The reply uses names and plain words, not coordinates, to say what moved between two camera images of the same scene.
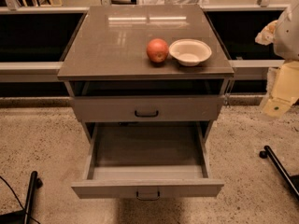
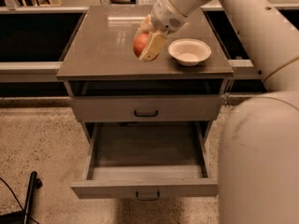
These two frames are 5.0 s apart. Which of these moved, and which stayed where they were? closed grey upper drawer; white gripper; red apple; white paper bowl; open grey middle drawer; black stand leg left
Moved: white gripper; red apple
Stayed: black stand leg left; open grey middle drawer; closed grey upper drawer; white paper bowl
